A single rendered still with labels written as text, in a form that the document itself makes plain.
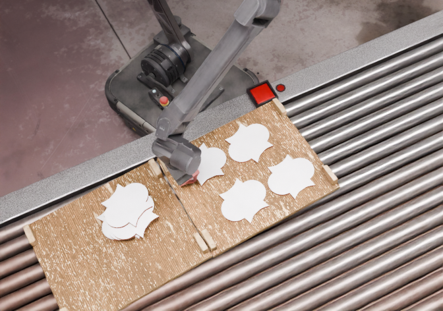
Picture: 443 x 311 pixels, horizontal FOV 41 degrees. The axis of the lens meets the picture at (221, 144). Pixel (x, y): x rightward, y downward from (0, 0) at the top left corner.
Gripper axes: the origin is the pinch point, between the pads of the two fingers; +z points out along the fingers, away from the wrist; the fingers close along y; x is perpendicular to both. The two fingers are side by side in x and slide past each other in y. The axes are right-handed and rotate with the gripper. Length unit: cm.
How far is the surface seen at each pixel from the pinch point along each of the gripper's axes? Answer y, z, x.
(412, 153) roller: 28, 19, 56
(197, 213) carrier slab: 12.6, 0.4, -4.1
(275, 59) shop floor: -83, 115, 58
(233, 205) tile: 16.1, 2.2, 5.5
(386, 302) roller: 59, 10, 24
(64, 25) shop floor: -167, 92, -23
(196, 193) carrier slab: 7.0, 1.2, -1.3
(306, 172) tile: 18.4, 8.4, 27.3
